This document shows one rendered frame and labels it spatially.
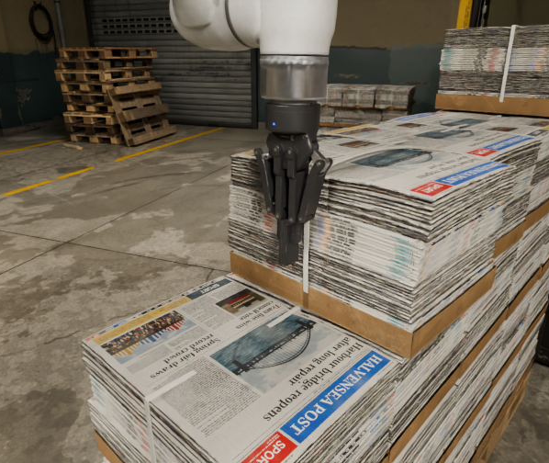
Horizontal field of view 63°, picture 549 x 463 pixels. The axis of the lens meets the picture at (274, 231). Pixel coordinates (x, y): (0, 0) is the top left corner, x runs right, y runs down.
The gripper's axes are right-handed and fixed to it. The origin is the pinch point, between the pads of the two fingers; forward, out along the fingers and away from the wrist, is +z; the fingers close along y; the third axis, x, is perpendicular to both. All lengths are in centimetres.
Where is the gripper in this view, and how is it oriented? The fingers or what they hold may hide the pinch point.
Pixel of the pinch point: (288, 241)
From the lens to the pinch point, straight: 68.2
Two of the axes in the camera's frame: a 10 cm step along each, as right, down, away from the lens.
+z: -0.1, 9.4, 3.5
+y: -7.4, -2.5, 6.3
